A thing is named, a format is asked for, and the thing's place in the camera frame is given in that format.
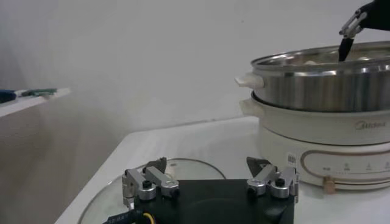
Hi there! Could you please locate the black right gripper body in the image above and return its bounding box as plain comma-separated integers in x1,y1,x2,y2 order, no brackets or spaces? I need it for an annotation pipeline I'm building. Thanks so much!
358,0,390,31

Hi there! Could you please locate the blue computer mouse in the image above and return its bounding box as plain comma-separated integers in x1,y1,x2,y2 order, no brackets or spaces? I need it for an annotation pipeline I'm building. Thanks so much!
0,89,18,103

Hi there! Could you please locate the white side table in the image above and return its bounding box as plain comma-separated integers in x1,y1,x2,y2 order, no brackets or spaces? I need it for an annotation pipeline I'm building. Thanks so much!
0,87,71,119

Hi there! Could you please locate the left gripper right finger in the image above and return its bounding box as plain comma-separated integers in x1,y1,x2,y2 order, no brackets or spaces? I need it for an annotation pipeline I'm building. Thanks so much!
246,156,299,203

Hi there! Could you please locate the green circuit board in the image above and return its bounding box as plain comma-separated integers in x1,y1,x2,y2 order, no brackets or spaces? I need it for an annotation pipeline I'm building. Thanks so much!
21,88,58,97

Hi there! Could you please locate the glass lid with white handle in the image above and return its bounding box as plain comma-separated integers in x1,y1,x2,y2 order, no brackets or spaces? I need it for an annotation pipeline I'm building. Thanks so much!
77,157,227,224

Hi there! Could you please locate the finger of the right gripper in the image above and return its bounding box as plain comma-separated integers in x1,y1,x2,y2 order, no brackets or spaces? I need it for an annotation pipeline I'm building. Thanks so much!
338,10,368,63

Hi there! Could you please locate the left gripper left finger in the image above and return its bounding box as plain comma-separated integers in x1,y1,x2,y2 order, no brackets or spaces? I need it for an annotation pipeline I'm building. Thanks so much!
121,156,180,211

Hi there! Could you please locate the stainless steel steamer basket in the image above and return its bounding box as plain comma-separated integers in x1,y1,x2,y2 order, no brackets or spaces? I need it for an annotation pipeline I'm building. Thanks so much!
234,41,390,113

